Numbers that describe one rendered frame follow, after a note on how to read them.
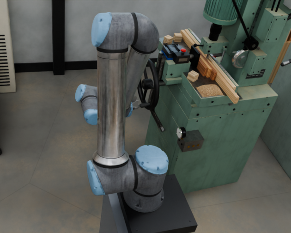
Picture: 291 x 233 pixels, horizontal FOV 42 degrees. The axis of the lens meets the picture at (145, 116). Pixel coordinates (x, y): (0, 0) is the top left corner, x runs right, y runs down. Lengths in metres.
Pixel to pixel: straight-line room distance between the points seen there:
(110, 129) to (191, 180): 1.19
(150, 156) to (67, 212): 0.99
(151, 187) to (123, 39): 0.65
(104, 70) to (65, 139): 1.53
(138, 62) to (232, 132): 1.02
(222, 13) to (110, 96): 0.81
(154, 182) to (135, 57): 0.53
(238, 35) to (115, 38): 0.91
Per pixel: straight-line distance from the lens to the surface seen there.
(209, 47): 2.07
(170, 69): 2.02
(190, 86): 2.00
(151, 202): 1.71
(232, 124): 2.29
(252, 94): 2.25
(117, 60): 1.36
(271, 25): 2.00
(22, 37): 3.34
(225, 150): 2.45
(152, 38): 1.40
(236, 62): 2.09
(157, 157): 1.60
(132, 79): 1.60
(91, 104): 1.81
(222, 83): 2.02
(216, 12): 1.95
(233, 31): 2.09
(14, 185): 2.60
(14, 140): 2.87
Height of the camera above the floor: 2.03
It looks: 41 degrees down
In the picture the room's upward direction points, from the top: 11 degrees clockwise
